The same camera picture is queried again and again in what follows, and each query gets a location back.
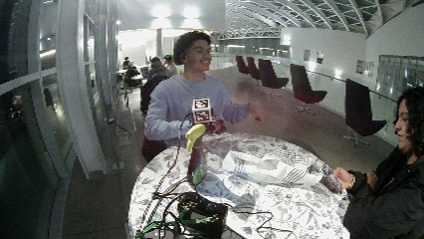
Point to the yellow green banana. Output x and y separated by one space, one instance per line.
194 133

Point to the white marker cube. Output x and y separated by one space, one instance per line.
202 110

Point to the the person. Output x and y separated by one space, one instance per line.
183 96

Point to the white patterned crumpled cloth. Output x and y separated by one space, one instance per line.
271 167

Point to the dark phone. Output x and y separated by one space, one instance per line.
332 179

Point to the black device box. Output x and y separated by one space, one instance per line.
202 212

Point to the floral blue white tablecloth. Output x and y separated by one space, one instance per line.
273 205

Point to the glass window panel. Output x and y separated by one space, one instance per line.
398 74

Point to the white column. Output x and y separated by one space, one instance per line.
77 83

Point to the wall picture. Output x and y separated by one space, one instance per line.
319 57
365 68
305 55

